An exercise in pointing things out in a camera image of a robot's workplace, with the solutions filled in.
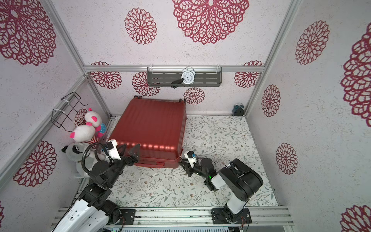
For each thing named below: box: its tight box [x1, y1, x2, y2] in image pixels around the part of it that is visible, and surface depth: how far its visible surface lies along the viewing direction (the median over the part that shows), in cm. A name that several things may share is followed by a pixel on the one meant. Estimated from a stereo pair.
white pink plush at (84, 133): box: [69, 124, 100, 145], surface depth 86 cm
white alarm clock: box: [181, 65, 196, 87], surface depth 92 cm
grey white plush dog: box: [61, 142, 93, 179], surface depth 80 cm
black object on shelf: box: [171, 77, 185, 89], surface depth 94 cm
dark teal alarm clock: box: [231, 102, 245, 117], surface depth 120 cm
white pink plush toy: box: [84, 107, 107, 138], surface depth 95 cm
